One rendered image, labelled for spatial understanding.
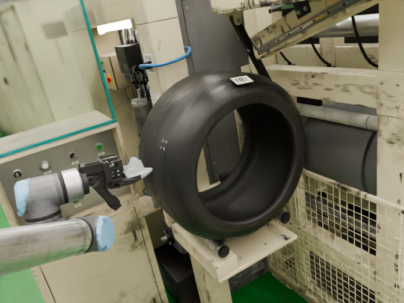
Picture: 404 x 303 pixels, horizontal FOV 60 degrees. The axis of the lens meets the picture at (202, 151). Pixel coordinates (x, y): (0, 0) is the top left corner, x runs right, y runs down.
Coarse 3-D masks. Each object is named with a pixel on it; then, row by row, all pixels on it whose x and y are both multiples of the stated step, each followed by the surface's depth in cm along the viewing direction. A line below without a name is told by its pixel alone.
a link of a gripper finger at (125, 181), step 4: (136, 176) 103; (140, 176) 104; (124, 180) 100; (128, 180) 100; (132, 180) 102; (136, 180) 103; (116, 184) 101; (120, 184) 100; (124, 184) 100; (128, 184) 101
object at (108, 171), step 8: (104, 160) 101; (112, 160) 102; (120, 160) 99; (80, 168) 98; (88, 168) 97; (96, 168) 98; (104, 168) 97; (112, 168) 98; (120, 168) 101; (88, 176) 98; (96, 176) 99; (104, 176) 100; (112, 176) 100; (120, 176) 101; (88, 184) 96; (104, 184) 100; (112, 184) 100; (88, 192) 97
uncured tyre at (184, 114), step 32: (192, 96) 103; (224, 96) 102; (256, 96) 107; (288, 96) 117; (160, 128) 106; (192, 128) 99; (256, 128) 145; (288, 128) 120; (160, 160) 103; (192, 160) 101; (256, 160) 148; (288, 160) 135; (160, 192) 107; (192, 192) 103; (224, 192) 145; (256, 192) 142; (288, 192) 124; (192, 224) 109; (224, 224) 113; (256, 224) 120
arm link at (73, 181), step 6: (72, 168) 97; (66, 174) 94; (72, 174) 94; (78, 174) 95; (66, 180) 93; (72, 180) 93; (78, 180) 94; (66, 186) 92; (72, 186) 93; (78, 186) 94; (72, 192) 93; (78, 192) 94; (84, 192) 97; (72, 198) 94; (78, 198) 96
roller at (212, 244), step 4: (204, 240) 125; (208, 240) 124; (212, 240) 122; (208, 244) 123; (212, 244) 121; (216, 244) 120; (220, 244) 119; (224, 244) 119; (212, 248) 121; (216, 248) 119; (220, 248) 118; (224, 248) 118; (228, 248) 119; (216, 252) 119; (220, 252) 117; (224, 252) 118; (228, 252) 119; (220, 256) 118; (224, 256) 119
